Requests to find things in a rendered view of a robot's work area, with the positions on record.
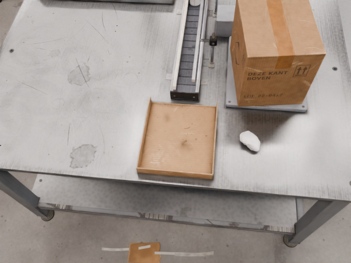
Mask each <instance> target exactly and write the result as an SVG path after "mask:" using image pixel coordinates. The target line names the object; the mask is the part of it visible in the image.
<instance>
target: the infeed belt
mask: <svg viewBox="0 0 351 263"><path fill-rule="evenodd" d="M204 5H205V0H204ZM204 5H203V14H202V24H203V15H204ZM199 14H200V5H199V6H197V7H193V6H191V5H190V0H189V3H188V10H187V15H186V22H185V29H184V37H183V44H182V51H181V58H180V66H179V73H178V80H177V87H176V90H173V92H177V93H192V94H195V88H196V78H197V69H198V59H199V53H200V43H201V42H200V43H199V48H198V58H197V67H196V77H195V82H192V72H193V64H194V55H195V46H196V37H197V28H198V19H199ZM202 24H201V33H200V39H201V34H202Z"/></svg>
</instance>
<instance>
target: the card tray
mask: <svg viewBox="0 0 351 263"><path fill-rule="evenodd" d="M217 109H218V101H217V106H207V105H191V104H176V103H161V102H152V101H151V97H149V102H148V107H147V113H146V118H145V124H144V129H143V134H142V140H141V146H140V149H139V154H138V160H137V166H136V169H137V172H138V173H145V174H157V175H168V176H180V177H191V178H203V179H209V180H212V179H213V174H214V157H215V141H216V125H217Z"/></svg>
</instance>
